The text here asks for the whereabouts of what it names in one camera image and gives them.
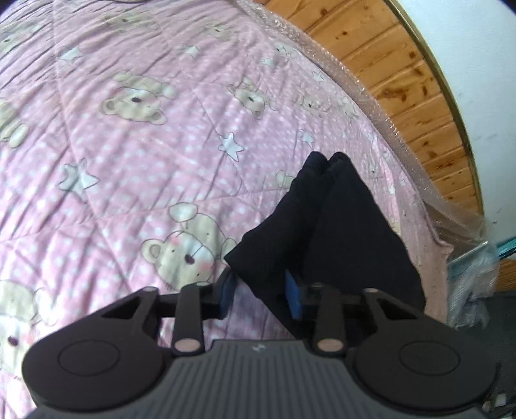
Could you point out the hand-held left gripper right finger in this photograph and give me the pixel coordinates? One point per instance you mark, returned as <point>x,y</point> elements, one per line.
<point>292,298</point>

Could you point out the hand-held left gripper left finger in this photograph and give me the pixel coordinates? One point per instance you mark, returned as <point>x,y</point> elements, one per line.
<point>226,296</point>

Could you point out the black pants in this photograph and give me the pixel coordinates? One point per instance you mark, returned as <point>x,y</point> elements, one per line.
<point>354,241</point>

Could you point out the pink bear print blanket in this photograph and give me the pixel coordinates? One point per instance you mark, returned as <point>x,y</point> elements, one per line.
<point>121,161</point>

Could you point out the clear bubble wrap sheet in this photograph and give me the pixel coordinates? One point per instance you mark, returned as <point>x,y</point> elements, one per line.
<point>463,217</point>

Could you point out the teal towel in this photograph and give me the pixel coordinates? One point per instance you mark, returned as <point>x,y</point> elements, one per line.
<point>508,246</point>

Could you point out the wooden headboard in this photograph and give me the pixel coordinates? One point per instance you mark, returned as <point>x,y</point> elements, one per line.
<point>383,60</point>

